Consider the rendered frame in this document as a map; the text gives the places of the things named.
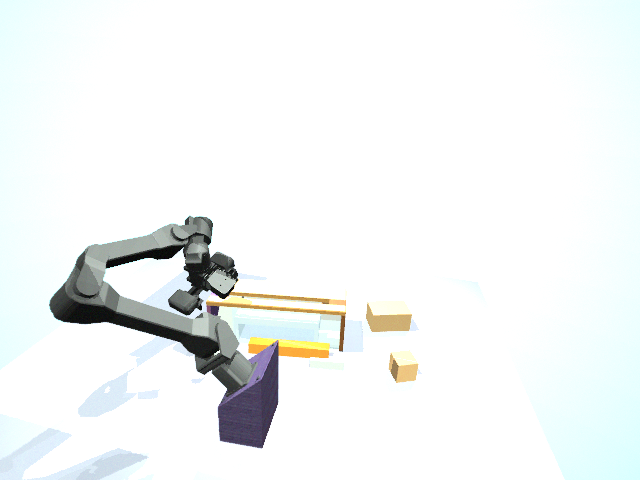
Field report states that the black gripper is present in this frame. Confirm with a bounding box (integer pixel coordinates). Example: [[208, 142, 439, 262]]
[[168, 252, 235, 316]]

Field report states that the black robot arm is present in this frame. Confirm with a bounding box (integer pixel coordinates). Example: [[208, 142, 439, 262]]
[[49, 216, 258, 397]]

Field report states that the tan cube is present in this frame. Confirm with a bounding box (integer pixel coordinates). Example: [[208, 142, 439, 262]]
[[388, 350, 419, 383]]

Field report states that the tan rectangular block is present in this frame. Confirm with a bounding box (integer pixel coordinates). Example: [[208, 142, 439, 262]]
[[366, 300, 412, 332]]

